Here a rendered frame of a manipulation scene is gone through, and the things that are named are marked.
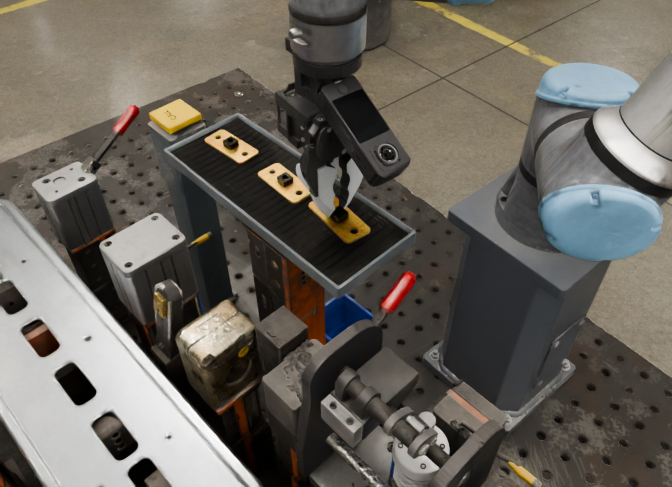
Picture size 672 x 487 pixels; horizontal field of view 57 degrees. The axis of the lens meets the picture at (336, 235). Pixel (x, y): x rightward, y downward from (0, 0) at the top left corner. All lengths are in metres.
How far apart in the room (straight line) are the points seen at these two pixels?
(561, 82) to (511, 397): 0.57
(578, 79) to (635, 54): 3.09
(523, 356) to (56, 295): 0.72
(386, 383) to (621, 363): 0.75
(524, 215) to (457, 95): 2.40
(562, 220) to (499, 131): 2.37
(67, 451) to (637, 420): 0.94
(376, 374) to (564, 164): 0.30
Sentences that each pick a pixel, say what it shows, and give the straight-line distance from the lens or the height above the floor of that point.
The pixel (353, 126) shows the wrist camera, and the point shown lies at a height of 1.36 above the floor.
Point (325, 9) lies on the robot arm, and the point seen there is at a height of 1.47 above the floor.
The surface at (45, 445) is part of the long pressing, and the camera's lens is 0.88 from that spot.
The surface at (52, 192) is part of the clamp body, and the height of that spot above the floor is 1.06.
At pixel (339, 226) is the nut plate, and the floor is 1.20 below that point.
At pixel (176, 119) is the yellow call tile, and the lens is 1.02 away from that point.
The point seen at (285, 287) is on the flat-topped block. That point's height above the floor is 1.02.
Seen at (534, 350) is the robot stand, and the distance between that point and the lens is 1.03.
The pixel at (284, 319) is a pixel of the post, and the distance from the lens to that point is 0.79.
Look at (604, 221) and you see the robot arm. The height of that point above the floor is 1.28.
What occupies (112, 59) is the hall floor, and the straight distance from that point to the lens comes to 3.70.
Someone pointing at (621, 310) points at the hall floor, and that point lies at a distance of 2.40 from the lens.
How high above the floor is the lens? 1.73
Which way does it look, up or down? 45 degrees down
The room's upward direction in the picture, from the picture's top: straight up
